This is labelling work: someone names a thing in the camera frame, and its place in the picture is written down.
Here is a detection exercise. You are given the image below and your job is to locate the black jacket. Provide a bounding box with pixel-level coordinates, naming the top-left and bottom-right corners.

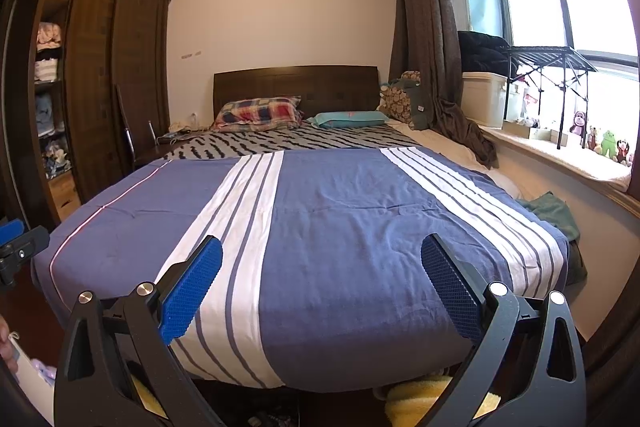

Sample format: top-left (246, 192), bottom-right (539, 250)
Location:
top-left (457, 31), bottom-right (513, 78)

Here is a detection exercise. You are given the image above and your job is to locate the blue white striped duvet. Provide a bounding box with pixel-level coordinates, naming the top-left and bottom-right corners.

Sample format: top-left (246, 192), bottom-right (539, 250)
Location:
top-left (30, 146), bottom-right (571, 390)

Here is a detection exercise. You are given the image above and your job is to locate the white windowsill mat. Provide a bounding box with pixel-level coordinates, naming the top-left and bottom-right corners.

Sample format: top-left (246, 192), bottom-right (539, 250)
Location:
top-left (480, 127), bottom-right (633, 192)

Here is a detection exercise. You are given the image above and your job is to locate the brown patterned cushion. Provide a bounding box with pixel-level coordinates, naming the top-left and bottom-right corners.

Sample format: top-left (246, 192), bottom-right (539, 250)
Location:
top-left (380, 71), bottom-right (421, 128)

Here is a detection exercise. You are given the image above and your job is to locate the plaid pillow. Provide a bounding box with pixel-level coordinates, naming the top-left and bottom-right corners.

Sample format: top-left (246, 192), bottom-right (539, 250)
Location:
top-left (210, 96), bottom-right (303, 131)

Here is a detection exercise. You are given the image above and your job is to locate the dark green cushion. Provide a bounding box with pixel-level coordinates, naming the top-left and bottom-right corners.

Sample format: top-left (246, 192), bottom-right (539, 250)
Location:
top-left (400, 79), bottom-right (441, 131)

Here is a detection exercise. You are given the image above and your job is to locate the lilac plush toy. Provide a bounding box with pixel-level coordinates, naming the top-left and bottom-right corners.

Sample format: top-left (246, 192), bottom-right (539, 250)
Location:
top-left (30, 358), bottom-right (56, 385)

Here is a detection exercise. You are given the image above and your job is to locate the yellow fluffy towel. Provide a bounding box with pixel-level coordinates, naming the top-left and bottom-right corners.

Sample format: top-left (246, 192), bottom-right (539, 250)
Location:
top-left (131, 374), bottom-right (156, 418)
top-left (387, 369), bottom-right (501, 425)

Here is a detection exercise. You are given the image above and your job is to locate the dark wooden headboard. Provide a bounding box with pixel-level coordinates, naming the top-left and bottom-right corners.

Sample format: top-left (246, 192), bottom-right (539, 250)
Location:
top-left (213, 66), bottom-right (379, 120)

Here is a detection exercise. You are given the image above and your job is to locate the dark wooden wardrobe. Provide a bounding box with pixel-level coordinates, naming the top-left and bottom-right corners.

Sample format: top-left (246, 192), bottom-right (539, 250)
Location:
top-left (0, 0), bottom-right (171, 223)

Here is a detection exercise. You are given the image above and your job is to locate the white bag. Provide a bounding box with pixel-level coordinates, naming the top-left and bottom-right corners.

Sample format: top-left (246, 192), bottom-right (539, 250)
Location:
top-left (10, 332), bottom-right (56, 425)

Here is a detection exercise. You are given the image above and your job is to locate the green cloth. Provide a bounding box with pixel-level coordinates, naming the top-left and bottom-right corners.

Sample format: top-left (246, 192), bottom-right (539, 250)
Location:
top-left (517, 192), bottom-right (581, 240)

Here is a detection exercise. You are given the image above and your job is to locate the zebra print bedsheet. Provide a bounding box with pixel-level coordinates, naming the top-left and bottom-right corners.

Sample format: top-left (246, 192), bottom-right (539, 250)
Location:
top-left (162, 124), bottom-right (426, 160)

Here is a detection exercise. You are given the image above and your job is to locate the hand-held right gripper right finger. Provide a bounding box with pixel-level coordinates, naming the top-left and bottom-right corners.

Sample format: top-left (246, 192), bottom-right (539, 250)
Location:
top-left (420, 233), bottom-right (587, 427)

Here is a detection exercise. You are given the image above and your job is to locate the teal pillow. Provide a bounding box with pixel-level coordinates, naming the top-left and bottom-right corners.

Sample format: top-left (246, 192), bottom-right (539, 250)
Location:
top-left (306, 110), bottom-right (390, 130)

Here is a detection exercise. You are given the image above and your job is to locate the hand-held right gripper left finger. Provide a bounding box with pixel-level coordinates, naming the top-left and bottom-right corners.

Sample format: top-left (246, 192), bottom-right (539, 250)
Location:
top-left (54, 235), bottom-right (223, 427)

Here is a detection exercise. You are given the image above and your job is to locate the wooden nightstand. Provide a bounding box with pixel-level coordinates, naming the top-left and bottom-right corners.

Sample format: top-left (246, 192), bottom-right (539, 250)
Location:
top-left (135, 127), bottom-right (211, 168)

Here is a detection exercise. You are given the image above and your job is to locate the person's left hand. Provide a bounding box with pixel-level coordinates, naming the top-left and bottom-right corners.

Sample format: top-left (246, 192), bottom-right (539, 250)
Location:
top-left (0, 314), bottom-right (21, 375)

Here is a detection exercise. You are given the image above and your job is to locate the white storage box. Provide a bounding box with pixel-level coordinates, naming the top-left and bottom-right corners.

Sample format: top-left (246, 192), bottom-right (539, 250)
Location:
top-left (461, 72), bottom-right (508, 129)

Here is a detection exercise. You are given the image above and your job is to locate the black folding table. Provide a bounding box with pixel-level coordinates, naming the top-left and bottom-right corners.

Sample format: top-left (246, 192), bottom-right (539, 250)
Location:
top-left (502, 46), bottom-right (598, 150)

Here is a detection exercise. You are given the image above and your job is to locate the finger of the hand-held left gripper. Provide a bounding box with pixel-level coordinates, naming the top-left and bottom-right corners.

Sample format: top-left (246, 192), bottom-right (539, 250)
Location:
top-left (0, 218), bottom-right (51, 292)

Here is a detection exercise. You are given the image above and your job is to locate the brown curtain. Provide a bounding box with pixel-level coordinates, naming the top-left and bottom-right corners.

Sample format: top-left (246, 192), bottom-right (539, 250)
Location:
top-left (385, 0), bottom-right (498, 170)

